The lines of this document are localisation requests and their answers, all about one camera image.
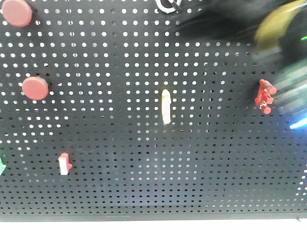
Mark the blurred robot arm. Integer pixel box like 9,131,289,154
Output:
178,0,307,129

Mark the lower red round button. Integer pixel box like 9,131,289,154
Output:
22,76,49,100

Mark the red round button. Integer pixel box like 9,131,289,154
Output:
1,0,33,27
22,76,49,100

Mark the green round button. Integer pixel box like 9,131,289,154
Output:
0,157,7,175

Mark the upper red round button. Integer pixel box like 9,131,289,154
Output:
1,0,33,27

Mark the black perforated pegboard panel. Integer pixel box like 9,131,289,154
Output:
0,0,307,221

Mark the yellow white rocker switch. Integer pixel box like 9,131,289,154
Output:
161,89,172,125

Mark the right white red switch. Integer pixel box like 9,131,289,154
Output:
58,152,72,175

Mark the white ring knob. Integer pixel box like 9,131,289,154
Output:
155,0,182,14

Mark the red toggle switch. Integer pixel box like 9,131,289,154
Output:
254,79,277,115

